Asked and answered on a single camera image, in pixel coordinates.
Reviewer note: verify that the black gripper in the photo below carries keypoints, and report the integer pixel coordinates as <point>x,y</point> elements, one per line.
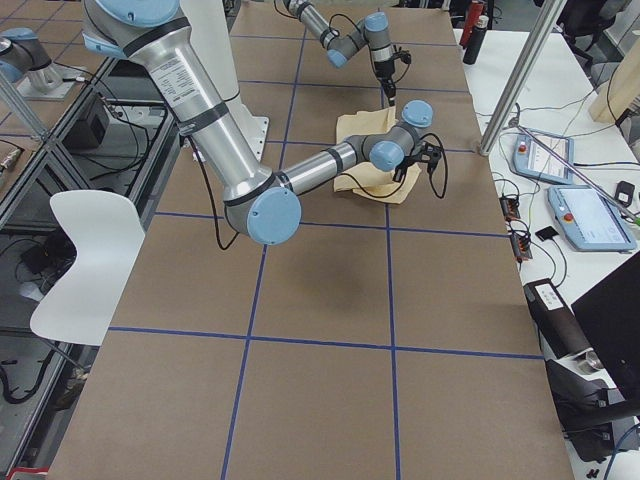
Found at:
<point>384,75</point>
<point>406,165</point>

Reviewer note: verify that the cream long-sleeve graphic shirt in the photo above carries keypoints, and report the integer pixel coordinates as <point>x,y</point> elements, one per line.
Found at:
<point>364,179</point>

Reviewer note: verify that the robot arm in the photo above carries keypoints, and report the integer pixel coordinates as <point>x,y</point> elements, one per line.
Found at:
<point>371,32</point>
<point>185,48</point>

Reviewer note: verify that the black bottle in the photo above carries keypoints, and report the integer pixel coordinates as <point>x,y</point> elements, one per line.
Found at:
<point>475,40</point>

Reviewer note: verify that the teach pendant far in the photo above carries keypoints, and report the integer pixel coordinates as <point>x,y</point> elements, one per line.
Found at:
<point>530,160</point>

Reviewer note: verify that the teach pendant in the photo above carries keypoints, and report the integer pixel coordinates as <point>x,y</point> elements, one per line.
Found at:
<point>589,222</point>
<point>530,160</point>

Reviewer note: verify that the teach pendant near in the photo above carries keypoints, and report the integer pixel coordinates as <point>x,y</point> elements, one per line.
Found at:
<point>589,222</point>

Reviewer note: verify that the brown black box device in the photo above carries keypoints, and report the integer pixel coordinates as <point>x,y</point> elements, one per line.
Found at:
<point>555,319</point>

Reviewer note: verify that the black monitor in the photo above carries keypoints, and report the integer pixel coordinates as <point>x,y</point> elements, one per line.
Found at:
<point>608,315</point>

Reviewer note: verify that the white plastic chair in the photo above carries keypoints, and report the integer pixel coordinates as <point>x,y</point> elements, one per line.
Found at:
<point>107,234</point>

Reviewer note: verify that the aluminium frame post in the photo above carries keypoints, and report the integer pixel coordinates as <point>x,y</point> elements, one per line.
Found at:
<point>550,11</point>

